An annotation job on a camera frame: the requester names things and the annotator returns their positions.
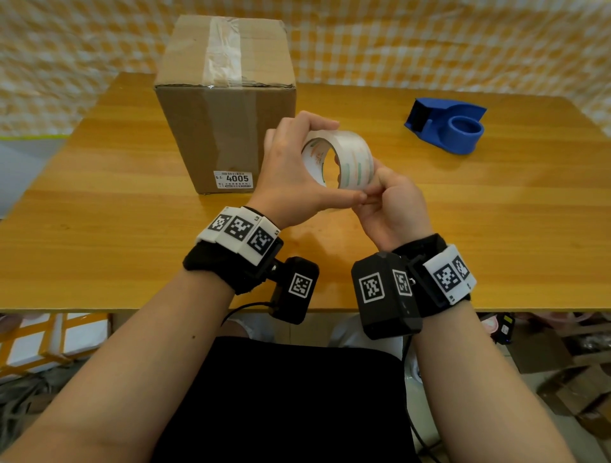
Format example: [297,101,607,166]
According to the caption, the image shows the person's left hand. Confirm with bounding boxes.
[246,111,369,231]

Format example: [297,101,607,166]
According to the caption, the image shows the person's right hand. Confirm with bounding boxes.
[352,158,435,252]

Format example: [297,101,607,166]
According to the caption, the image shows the clear tape roll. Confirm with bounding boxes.
[300,129,375,191]

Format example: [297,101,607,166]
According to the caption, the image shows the brown cardboard box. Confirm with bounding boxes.
[153,14,298,195]

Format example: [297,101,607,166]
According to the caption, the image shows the clear tape strip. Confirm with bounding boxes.
[202,17,258,172]

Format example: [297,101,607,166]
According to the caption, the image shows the person's left forearm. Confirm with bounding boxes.
[2,269,235,463]

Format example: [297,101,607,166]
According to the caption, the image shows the person's right forearm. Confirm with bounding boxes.
[412,300,576,463]

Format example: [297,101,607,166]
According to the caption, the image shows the blue tape dispenser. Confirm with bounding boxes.
[404,97,488,156]

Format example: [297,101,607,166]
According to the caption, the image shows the person's left leg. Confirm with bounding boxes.
[224,317,276,343]

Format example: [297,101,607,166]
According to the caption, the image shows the person's black clothing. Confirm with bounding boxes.
[150,336,421,463]

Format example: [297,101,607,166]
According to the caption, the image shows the white parcel with orange tape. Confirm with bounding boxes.
[0,312,111,378]

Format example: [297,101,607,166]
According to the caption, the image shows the black wristband white markers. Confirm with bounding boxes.
[393,233,478,318]
[183,205,285,296]

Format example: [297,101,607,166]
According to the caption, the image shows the black yellow handheld device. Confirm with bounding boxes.
[491,312,516,345]

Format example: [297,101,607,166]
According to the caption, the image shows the yellow checkered cloth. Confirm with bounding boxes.
[0,0,611,139]

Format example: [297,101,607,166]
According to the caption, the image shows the grey plastic bag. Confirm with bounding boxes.
[0,362,92,463]

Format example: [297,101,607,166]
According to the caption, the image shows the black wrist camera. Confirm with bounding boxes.
[351,251,425,341]
[269,256,321,326]

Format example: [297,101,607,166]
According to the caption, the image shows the black camera cable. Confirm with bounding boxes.
[220,301,276,328]
[403,336,442,463]

